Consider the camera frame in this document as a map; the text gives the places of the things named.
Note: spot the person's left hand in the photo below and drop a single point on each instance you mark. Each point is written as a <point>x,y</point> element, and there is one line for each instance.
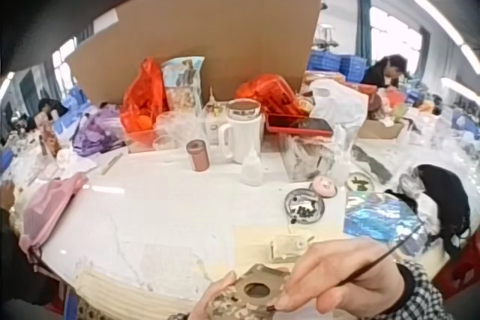
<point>213,297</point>

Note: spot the person's right hand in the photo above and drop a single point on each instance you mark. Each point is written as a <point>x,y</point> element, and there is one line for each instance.
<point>348,264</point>

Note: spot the thin dark stick tool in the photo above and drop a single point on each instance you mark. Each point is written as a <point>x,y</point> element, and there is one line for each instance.
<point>375,258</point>

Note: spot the tan square piece with hole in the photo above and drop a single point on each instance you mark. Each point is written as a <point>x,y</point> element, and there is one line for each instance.
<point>275,279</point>

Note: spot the blue iridescent packet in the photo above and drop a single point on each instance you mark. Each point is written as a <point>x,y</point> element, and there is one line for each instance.
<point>378,219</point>

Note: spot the small beige part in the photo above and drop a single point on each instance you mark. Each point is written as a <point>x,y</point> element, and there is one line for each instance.
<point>287,247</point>

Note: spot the beige paper mat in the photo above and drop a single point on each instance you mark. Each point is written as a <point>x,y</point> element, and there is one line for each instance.
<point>251,245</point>

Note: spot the round metal dish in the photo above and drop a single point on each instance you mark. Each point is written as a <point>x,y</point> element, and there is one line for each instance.
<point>304,207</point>

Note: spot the pink round tin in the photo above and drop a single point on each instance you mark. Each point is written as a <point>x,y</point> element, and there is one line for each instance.
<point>323,186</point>

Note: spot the round dish with dark contents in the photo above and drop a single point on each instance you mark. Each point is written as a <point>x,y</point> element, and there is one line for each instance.
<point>360,182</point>

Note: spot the tall clear squeeze bottle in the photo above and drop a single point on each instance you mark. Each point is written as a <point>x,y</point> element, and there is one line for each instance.
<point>342,162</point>

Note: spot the dark strip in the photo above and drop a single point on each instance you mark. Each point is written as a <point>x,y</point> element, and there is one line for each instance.
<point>373,164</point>

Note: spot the red plastic stool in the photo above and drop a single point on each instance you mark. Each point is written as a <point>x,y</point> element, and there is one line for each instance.
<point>461,267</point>

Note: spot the clear plastic box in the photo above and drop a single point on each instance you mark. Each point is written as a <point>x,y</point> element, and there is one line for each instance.
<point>305,159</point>

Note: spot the black cloth bag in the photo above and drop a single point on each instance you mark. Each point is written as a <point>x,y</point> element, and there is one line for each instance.
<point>446,200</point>

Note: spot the small clear squeeze bottle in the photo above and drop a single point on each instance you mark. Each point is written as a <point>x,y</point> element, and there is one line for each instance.
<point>250,170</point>

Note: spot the open cardboard box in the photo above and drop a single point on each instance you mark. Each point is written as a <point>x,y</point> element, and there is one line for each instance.
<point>378,130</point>

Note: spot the small brown jar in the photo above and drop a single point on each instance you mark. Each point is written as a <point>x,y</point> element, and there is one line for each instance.
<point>198,155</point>

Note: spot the black phone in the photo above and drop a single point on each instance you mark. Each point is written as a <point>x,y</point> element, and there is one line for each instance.
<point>311,124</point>

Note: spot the red tray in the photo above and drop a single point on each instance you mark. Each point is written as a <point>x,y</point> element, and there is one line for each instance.
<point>277,125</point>

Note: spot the white plastic bag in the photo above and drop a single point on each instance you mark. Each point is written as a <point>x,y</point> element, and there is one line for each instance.
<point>337,104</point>

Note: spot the white mug with lid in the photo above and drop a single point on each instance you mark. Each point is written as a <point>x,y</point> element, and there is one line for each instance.
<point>243,132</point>

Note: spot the metal ruler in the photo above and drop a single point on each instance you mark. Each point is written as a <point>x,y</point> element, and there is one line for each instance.
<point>111,164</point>

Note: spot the cluttered work table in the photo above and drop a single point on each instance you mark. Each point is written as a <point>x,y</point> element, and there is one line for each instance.
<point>438,117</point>

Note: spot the clear plastic tubs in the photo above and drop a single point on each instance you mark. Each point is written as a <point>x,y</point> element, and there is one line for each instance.
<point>165,129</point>

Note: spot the glue bottle with nozzle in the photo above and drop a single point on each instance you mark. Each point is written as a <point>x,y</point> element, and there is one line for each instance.
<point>213,117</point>

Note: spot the pink cloth bag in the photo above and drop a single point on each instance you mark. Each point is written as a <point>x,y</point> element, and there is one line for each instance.
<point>48,207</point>

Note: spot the wide red plastic bag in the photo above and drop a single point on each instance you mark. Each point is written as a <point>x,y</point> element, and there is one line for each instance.
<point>270,93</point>

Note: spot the stack of blue crates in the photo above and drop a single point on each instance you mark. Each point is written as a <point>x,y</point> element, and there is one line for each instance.
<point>337,65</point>

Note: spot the purple plastic bag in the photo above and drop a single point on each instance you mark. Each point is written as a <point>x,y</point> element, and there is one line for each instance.
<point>97,132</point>

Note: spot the tall red plastic bag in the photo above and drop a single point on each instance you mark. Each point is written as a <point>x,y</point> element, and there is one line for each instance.
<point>144,99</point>

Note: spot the printed snack packet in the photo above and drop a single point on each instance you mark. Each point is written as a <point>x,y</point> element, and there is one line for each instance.
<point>182,84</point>

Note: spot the teal curtain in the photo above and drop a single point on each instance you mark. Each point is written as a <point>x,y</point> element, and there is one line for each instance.
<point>363,27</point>

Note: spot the pile of blue trays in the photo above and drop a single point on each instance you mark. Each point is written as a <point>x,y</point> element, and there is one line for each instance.
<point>73,104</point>

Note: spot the ceiling light strip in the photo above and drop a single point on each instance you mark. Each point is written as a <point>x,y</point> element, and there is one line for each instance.
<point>438,16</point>

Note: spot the large brown cardboard sheet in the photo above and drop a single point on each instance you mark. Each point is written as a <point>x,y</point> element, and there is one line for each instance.
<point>225,27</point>

